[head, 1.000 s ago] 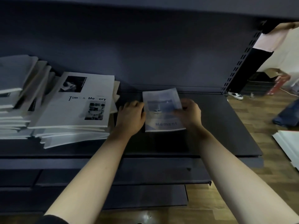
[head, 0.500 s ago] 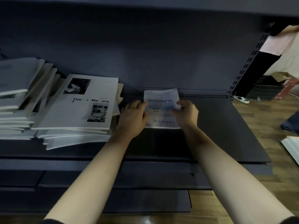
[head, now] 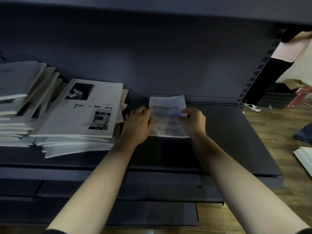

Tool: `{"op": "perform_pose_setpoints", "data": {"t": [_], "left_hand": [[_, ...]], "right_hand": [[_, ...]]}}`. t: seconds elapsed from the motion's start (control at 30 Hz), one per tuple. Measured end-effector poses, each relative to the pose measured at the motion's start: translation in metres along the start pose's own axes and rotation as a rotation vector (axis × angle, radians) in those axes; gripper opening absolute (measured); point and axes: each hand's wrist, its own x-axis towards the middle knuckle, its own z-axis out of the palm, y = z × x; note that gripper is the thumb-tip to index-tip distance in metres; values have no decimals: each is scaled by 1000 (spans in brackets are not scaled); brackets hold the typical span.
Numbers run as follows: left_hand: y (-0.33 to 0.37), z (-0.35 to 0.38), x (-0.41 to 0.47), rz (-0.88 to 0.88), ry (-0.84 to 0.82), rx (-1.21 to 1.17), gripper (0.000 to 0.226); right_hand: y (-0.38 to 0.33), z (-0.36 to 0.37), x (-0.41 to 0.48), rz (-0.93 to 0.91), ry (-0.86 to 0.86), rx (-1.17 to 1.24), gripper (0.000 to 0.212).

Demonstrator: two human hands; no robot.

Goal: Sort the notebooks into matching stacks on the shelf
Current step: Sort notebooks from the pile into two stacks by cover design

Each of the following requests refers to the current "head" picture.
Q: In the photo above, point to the stack of white booklets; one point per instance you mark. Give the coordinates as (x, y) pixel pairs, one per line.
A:
(82, 112)
(19, 99)

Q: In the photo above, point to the person's right forearm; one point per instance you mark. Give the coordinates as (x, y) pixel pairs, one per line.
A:
(234, 182)

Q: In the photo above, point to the red and white box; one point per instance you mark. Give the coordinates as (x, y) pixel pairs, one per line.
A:
(301, 96)

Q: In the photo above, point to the person's right fingers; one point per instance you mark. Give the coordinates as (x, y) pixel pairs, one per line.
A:
(186, 114)

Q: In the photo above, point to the black plastic crate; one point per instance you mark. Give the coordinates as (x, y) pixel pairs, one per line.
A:
(277, 96)

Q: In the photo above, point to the white flat panel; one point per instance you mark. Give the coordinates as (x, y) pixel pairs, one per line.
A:
(304, 158)

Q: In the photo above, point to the brown cardboard box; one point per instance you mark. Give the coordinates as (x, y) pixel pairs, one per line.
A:
(293, 84)

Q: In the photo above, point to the slotted metal shelf upright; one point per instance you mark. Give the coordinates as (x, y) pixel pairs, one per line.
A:
(259, 68)

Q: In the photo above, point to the dark blue cloth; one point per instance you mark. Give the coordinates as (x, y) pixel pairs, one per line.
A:
(304, 135)

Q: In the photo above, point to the person's left forearm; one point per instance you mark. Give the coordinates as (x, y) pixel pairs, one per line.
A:
(104, 177)

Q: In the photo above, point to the person's left hand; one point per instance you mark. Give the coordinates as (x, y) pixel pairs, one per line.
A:
(136, 126)

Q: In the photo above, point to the person's left fingers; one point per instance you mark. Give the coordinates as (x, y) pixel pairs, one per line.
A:
(142, 111)

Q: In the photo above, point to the person's right hand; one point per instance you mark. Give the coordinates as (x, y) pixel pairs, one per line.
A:
(195, 123)

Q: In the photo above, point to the dark blue metal shelf unit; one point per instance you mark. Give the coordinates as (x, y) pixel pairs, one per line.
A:
(175, 60)

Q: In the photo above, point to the light blue booklet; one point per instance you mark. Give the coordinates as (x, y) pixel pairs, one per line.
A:
(168, 107)

